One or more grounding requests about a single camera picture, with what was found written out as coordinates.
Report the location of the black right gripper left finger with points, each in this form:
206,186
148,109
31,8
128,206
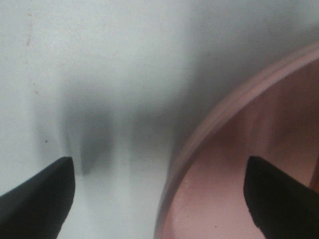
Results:
37,208

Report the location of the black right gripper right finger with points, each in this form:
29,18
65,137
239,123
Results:
280,206

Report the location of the pink round plate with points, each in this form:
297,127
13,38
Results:
274,115

